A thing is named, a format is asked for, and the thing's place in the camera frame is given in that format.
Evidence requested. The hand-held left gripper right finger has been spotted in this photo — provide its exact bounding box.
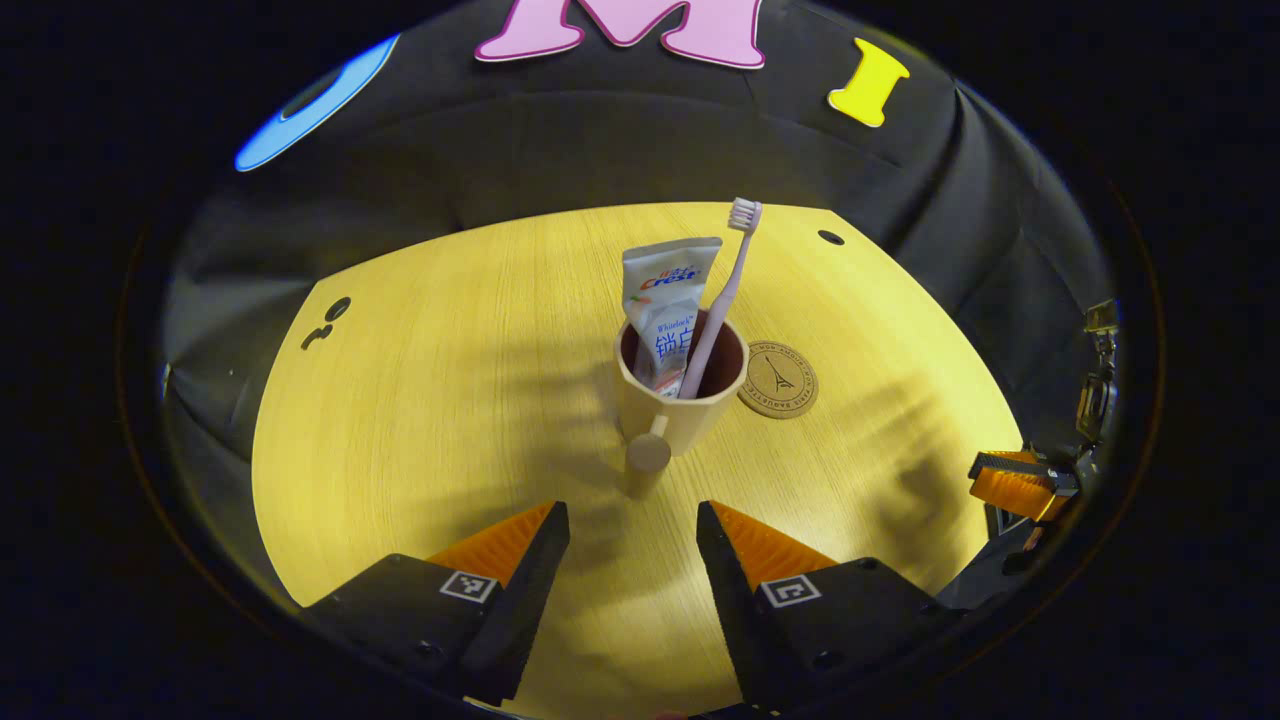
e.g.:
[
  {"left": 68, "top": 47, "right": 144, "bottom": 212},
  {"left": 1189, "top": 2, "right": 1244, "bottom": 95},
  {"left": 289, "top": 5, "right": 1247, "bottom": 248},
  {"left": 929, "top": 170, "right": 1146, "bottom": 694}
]
[{"left": 695, "top": 498, "right": 963, "bottom": 711}]

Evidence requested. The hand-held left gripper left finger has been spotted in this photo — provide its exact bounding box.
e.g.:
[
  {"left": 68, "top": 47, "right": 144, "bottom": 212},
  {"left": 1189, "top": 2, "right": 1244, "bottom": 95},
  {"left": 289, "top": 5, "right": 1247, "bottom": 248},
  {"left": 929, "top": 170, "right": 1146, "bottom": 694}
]
[{"left": 298, "top": 500, "right": 573, "bottom": 708}]

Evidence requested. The beige cup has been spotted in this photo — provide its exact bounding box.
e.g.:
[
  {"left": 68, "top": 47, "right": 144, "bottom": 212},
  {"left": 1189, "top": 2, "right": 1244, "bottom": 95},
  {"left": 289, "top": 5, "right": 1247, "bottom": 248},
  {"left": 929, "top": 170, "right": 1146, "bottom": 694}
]
[{"left": 614, "top": 310, "right": 751, "bottom": 501}]

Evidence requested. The round brown coaster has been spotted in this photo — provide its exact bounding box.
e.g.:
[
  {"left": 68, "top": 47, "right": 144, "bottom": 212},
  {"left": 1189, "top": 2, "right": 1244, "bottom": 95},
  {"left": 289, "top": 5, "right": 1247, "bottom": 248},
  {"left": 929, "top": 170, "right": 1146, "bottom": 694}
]
[{"left": 737, "top": 340, "right": 820, "bottom": 420}]

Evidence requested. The pink toothbrush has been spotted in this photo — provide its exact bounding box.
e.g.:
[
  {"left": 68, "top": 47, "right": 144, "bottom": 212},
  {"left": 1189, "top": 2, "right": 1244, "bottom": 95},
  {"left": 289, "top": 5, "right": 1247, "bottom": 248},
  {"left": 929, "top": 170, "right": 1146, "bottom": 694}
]
[{"left": 678, "top": 197, "right": 764, "bottom": 400}]

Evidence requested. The white toothpaste tube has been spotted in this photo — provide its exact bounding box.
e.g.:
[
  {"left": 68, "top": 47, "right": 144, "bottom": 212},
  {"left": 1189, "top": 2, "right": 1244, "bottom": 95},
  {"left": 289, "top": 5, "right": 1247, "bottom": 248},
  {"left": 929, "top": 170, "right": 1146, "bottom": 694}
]
[{"left": 621, "top": 237, "right": 723, "bottom": 396}]

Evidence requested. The wooden desktop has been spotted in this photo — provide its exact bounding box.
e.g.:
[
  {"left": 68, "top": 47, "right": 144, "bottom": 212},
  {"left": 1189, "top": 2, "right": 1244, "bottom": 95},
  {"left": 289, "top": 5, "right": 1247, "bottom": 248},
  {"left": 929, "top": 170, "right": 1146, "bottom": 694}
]
[{"left": 250, "top": 202, "right": 1027, "bottom": 717}]

